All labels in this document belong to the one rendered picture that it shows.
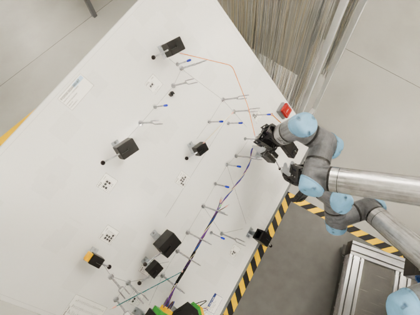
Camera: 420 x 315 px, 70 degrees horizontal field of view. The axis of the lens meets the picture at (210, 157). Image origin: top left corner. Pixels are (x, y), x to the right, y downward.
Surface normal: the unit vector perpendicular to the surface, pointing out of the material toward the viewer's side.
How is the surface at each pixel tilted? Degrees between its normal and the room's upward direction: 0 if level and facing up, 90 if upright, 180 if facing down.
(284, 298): 0
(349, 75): 0
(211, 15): 48
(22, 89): 0
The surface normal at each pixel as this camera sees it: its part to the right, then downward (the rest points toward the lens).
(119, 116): 0.59, 0.07
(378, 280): -0.07, -0.40
